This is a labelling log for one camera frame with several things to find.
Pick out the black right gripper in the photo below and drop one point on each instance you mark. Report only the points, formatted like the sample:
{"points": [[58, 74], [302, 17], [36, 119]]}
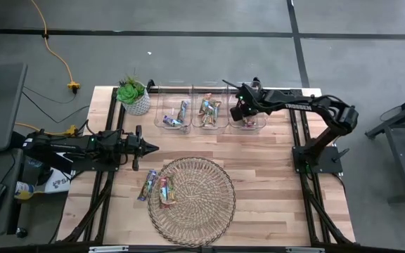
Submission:
{"points": [[244, 105]]}

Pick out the round woven straw placemat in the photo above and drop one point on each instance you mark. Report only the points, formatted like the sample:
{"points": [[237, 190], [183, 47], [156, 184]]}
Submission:
{"points": [[206, 196]]}

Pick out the black aluminium table frame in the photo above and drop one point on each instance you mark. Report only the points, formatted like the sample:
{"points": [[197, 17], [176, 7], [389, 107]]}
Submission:
{"points": [[333, 168]]}

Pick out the yellow blue bottle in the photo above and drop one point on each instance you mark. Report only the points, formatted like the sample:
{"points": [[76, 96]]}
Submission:
{"points": [[24, 189]]}

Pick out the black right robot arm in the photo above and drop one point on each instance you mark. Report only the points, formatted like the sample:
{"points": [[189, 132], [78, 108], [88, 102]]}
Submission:
{"points": [[304, 104]]}

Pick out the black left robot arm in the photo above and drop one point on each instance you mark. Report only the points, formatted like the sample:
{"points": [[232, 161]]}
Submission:
{"points": [[65, 147]]}

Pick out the clear plastic bin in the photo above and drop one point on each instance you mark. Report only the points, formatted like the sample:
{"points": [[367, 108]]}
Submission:
{"points": [[164, 105], [261, 123], [197, 123]]}

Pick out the black round knob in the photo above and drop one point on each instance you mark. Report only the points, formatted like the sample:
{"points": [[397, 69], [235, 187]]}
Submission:
{"points": [[21, 232]]}

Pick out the succulent in patterned white pot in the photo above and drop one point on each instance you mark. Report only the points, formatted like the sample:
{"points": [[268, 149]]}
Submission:
{"points": [[137, 105]]}

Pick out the silver metal bracket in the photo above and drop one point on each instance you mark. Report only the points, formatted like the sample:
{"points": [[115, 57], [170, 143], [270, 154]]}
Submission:
{"points": [[107, 249], [304, 250]]}

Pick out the white printed cardboard box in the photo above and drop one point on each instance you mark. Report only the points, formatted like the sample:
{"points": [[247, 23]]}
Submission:
{"points": [[60, 183]]}

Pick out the black table clamp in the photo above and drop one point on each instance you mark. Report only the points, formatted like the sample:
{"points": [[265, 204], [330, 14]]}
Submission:
{"points": [[256, 81], [150, 85]]}

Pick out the light blue granola bar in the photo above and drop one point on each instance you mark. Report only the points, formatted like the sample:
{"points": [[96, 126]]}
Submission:
{"points": [[216, 109], [205, 105], [209, 120]]}

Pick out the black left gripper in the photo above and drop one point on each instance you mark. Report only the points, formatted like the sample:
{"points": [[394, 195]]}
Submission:
{"points": [[135, 147]]}

